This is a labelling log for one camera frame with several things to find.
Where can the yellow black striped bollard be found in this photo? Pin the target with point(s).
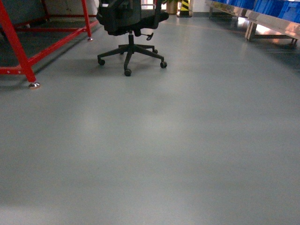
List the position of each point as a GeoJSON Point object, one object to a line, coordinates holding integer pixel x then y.
{"type": "Point", "coordinates": [185, 9]}

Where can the large blue plastic crate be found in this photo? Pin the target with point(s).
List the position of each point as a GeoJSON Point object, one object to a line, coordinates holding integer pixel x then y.
{"type": "Point", "coordinates": [283, 9]}

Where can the black office chair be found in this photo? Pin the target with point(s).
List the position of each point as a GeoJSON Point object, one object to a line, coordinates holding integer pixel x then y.
{"type": "Point", "coordinates": [120, 17]}

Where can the stainless steel roller rack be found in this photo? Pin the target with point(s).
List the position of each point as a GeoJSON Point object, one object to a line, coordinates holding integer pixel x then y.
{"type": "Point", "coordinates": [285, 29]}

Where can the red metal table frame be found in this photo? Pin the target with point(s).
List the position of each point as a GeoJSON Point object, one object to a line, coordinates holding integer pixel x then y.
{"type": "Point", "coordinates": [33, 32]}

